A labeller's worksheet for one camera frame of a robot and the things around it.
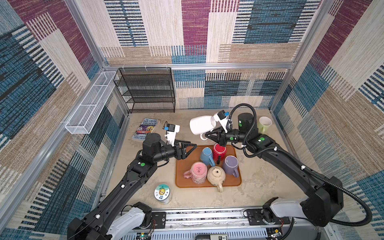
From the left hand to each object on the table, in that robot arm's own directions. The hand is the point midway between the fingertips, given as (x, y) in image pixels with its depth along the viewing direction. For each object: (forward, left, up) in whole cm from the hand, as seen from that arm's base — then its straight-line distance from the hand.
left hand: (193, 143), depth 68 cm
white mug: (+7, -3, +5) cm, 9 cm away
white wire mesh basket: (+12, +51, +4) cm, 53 cm away
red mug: (+7, -15, -19) cm, 25 cm away
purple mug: (-1, -20, -21) cm, 29 cm away
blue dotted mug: (+3, -8, -20) cm, 21 cm away
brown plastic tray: (+3, +6, -29) cm, 30 cm away
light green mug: (+25, -46, -18) cm, 56 cm away
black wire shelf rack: (+52, +31, -10) cm, 61 cm away
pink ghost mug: (-7, -2, -17) cm, 18 cm away
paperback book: (+31, +33, -27) cm, 53 cm away
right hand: (+4, -6, 0) cm, 8 cm away
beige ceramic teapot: (-7, -12, -19) cm, 24 cm away
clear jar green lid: (-15, +15, -21) cm, 30 cm away
